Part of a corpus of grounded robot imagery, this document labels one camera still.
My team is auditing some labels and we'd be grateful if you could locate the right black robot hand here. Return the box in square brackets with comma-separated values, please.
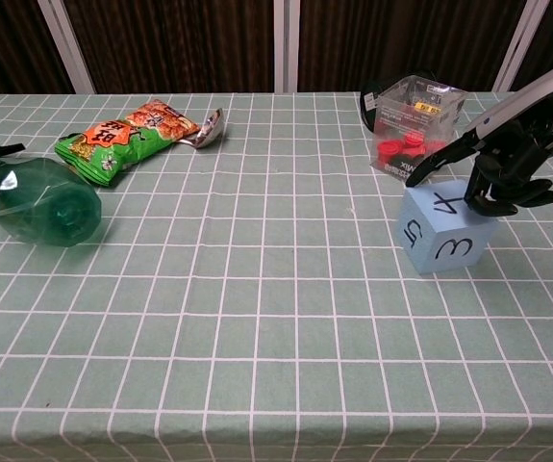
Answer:
[404, 61, 553, 217]

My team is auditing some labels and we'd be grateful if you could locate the light blue numbered cube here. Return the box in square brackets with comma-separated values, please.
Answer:
[395, 178, 501, 276]

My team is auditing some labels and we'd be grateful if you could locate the clear plastic box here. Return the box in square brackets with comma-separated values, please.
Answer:
[369, 73, 467, 184]

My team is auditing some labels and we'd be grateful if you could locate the black round object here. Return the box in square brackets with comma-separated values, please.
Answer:
[359, 76, 389, 134]

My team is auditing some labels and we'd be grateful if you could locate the green checkered tablecloth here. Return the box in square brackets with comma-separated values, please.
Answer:
[0, 90, 553, 462]

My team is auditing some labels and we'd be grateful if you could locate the green orange snack bag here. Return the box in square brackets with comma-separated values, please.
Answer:
[54, 98, 202, 188]

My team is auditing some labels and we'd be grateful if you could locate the green transparent plastic bottle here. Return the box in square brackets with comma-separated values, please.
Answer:
[0, 156, 103, 249]

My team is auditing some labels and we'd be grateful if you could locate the white partition post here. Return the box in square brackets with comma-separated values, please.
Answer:
[272, 0, 301, 94]
[37, 0, 97, 95]
[492, 0, 552, 92]

